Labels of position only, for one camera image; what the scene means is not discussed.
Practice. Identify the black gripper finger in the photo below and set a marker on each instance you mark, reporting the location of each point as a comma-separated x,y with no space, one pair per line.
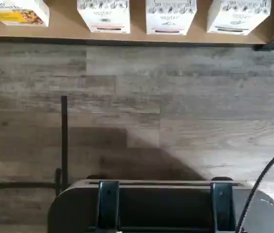
108,206
222,208

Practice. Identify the brown wooden shelf board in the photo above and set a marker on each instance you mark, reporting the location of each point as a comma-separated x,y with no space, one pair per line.
61,31

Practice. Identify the white tea box yellow strip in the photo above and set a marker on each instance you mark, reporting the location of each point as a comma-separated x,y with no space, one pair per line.
104,17

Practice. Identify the white tea box green strip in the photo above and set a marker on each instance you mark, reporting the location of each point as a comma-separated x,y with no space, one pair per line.
238,17

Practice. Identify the white tea box pink strip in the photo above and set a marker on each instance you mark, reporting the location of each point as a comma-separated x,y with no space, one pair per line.
170,17

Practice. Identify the purely elizabeth yellow label box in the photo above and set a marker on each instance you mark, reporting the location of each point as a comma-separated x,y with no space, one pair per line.
22,12

